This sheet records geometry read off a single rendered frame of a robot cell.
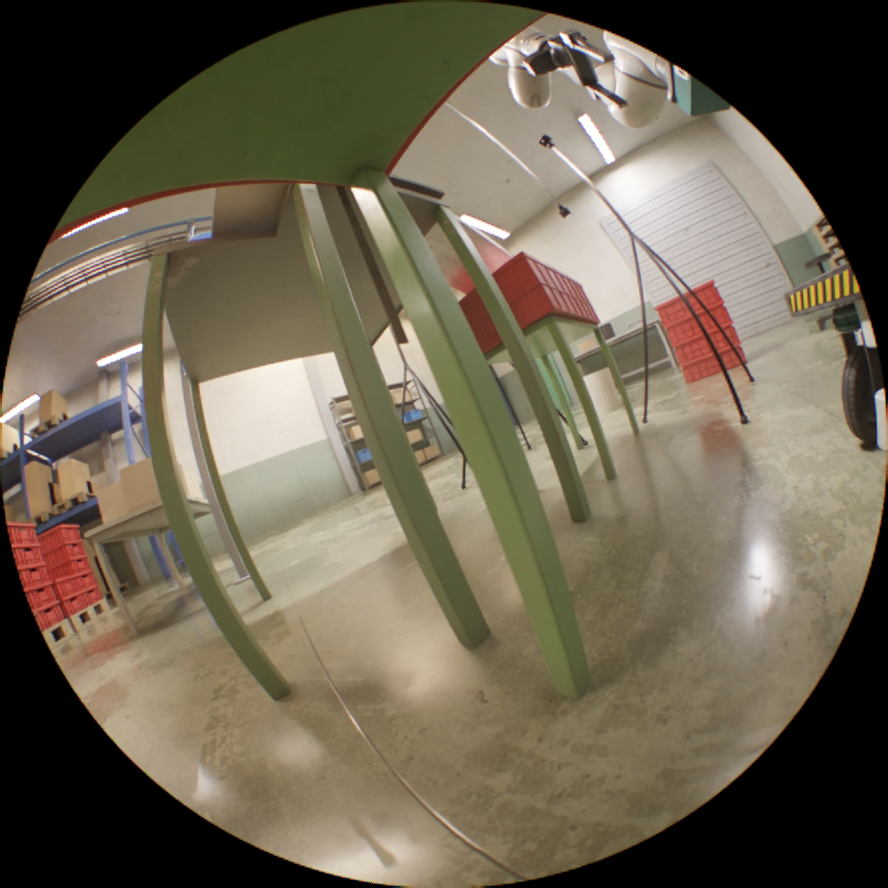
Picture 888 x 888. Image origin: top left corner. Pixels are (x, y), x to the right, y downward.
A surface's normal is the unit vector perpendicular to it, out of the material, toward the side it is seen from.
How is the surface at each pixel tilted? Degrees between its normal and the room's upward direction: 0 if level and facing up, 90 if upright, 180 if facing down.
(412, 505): 90
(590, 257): 90
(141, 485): 90
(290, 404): 90
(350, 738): 0
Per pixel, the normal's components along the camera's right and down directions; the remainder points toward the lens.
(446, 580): 0.58, -0.23
